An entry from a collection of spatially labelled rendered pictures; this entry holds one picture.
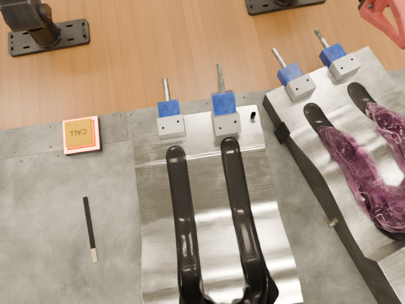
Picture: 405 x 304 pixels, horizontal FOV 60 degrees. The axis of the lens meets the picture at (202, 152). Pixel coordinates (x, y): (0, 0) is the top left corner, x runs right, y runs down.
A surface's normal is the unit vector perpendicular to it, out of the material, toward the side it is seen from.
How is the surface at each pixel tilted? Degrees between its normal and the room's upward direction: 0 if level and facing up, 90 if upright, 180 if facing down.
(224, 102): 35
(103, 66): 0
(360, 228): 7
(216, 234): 26
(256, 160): 3
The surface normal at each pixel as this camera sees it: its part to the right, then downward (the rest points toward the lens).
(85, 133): -0.03, -0.27
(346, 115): -0.17, -0.53
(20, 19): 0.14, 0.68
